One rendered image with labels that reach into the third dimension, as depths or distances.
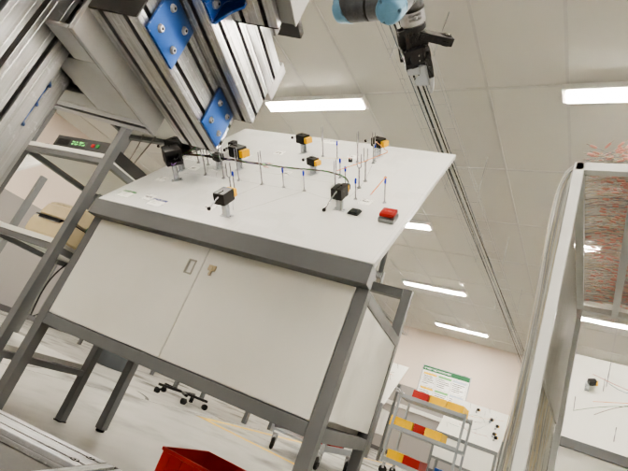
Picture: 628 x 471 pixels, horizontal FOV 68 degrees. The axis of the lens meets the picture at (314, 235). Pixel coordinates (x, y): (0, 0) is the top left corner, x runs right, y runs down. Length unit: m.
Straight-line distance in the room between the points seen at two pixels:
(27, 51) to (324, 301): 0.96
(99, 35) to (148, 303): 1.05
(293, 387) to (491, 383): 11.38
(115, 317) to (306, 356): 0.73
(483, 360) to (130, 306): 11.53
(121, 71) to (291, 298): 0.84
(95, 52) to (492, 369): 12.26
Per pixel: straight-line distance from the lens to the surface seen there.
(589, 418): 4.21
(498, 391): 12.59
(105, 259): 1.92
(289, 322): 1.42
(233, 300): 1.53
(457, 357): 12.90
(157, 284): 1.71
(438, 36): 1.55
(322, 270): 1.40
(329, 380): 1.34
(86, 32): 0.84
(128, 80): 0.92
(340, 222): 1.60
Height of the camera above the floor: 0.44
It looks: 19 degrees up
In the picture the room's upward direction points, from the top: 22 degrees clockwise
